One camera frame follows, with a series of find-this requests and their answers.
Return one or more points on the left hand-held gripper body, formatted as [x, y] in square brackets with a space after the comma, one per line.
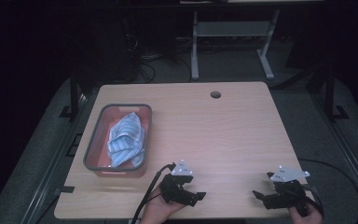
[174, 186]

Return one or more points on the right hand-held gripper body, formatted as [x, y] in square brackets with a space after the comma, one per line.
[287, 194]

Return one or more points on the blue striped cloth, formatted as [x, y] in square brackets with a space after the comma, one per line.
[126, 140]

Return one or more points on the pink basket with grey rim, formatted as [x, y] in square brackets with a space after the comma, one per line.
[97, 146]

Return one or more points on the person's right hand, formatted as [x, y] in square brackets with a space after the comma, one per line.
[304, 217]

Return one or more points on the person's left hand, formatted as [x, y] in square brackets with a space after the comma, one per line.
[155, 209]

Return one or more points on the grey metal stand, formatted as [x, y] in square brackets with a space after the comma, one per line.
[233, 29]

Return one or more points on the aluminium frame rail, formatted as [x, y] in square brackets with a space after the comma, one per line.
[351, 155]
[56, 161]

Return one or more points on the black metal post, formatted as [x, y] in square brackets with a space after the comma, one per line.
[74, 93]
[330, 93]

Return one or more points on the black table edge bracket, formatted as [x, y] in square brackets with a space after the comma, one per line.
[64, 189]

